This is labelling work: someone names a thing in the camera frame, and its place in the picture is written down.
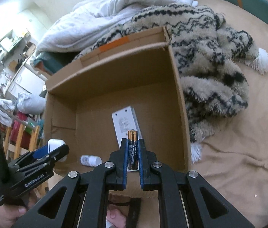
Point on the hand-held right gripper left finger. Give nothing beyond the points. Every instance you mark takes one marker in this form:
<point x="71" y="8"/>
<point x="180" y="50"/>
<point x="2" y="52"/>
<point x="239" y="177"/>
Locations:
<point x="124" y="171"/>

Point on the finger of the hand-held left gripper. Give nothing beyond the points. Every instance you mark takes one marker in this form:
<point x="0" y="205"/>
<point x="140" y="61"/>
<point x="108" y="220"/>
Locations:
<point x="59" y="152"/>
<point x="40" y="152"/>

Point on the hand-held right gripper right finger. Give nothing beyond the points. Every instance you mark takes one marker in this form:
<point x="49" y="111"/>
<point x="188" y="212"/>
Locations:
<point x="141" y="171"/>

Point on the white charger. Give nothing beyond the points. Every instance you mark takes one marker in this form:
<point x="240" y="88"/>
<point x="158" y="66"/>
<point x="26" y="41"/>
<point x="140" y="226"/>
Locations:
<point x="55" y="143"/>

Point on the black and gold battery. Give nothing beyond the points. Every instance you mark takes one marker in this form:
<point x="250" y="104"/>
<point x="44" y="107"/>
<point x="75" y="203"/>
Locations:
<point x="133" y="147"/>

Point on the cardboard box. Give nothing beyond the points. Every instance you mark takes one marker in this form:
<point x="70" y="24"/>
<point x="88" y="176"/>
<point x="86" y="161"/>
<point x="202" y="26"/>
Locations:
<point x="124" y="76"/>

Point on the person's left hand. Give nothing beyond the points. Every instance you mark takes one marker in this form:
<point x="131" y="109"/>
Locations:
<point x="10" y="216"/>

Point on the wooden rack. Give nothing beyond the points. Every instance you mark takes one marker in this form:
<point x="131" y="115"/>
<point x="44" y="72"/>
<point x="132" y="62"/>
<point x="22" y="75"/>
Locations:
<point x="15" y="144"/>

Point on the red suitcase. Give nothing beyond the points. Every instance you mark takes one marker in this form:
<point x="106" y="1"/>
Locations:
<point x="21" y="133"/>

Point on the small white bottle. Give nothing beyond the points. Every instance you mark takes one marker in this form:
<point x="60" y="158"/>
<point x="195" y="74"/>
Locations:
<point x="90" y="160"/>

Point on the white flat plastic device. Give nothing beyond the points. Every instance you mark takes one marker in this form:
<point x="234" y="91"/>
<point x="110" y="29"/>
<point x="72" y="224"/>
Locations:
<point x="124" y="121"/>

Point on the white plastic bag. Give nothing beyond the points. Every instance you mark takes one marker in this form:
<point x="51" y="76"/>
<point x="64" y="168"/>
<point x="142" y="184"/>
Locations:
<point x="30" y="103"/>

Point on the white clothes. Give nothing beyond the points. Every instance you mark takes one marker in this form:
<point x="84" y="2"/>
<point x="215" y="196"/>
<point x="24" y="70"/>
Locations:
<point x="2" y="111"/>

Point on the teal cloth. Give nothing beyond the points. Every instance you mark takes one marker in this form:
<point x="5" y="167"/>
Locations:
<point x="51" y="63"/>

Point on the tan bed sheet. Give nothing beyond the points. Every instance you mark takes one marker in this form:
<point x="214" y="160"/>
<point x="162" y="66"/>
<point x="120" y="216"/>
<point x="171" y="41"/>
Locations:
<point x="243" y="147"/>

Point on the white cabinet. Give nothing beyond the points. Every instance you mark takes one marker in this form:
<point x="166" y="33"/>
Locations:
<point x="5" y="49"/>

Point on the beige black patterned fleece blanket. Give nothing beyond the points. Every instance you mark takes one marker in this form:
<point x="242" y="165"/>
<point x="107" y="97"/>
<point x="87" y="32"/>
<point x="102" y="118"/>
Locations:
<point x="207" y="52"/>

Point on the white duvet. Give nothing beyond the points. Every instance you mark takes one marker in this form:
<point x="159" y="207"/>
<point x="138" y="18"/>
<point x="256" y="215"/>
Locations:
<point x="88" y="16"/>

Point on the teal cushion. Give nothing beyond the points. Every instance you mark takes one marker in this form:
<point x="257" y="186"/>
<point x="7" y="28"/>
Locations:
<point x="254" y="2"/>

